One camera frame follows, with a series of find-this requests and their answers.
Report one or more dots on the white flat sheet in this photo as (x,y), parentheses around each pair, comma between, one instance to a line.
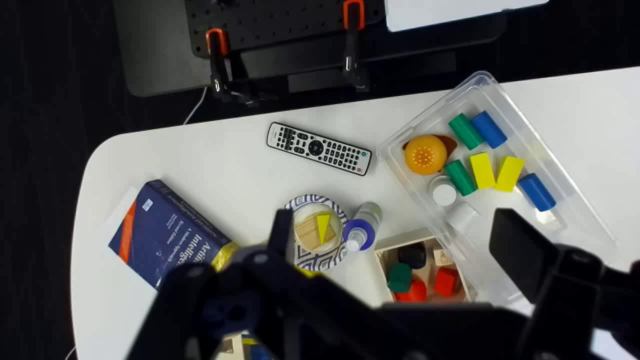
(460,11)

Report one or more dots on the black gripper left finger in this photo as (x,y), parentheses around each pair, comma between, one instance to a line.
(281,237)

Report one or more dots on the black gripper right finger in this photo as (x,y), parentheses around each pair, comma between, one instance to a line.
(520,247)

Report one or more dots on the black remote control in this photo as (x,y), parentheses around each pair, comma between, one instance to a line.
(321,149)

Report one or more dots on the blue toy cylinder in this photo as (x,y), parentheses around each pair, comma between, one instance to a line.
(489,129)
(536,193)

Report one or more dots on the white toy cylinder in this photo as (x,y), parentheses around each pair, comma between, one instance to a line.
(460,216)
(443,193)

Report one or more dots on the wooden shape sorter cube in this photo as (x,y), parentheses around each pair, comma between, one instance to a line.
(233,346)

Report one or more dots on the green toy block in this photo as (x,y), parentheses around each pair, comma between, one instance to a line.
(399,276)

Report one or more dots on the black perforated mounting board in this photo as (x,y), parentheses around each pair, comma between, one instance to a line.
(281,22)

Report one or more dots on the small plain wooden block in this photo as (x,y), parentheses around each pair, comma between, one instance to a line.
(441,257)

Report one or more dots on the clear plastic storage box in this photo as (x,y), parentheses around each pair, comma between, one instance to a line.
(527,120)

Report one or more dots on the brown toy piece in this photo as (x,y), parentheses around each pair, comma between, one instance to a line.
(450,142)

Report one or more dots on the small clear sanitizer bottle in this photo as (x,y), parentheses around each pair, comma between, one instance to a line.
(362,231)

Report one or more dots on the black toy block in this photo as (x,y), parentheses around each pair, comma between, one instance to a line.
(413,254)

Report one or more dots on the red toy block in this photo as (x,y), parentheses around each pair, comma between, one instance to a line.
(447,281)

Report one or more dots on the red toy cylinder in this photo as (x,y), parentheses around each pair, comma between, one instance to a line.
(413,290)

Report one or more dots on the blue patterned bowl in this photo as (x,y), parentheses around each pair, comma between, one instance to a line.
(337,210)

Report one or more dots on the blue hardcover book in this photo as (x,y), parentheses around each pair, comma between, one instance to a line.
(160,232)

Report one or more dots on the orange perforated ball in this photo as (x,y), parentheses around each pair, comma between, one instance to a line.
(425,155)

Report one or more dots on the small bowl with items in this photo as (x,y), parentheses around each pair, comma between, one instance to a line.
(381,273)

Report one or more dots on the green toy cylinder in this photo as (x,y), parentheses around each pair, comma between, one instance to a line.
(460,178)
(464,130)

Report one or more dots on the yellow flat toy block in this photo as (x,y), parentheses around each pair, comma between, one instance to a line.
(482,170)
(510,173)

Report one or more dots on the black orange bar clamp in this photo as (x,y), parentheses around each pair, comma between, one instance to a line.
(216,60)
(352,47)

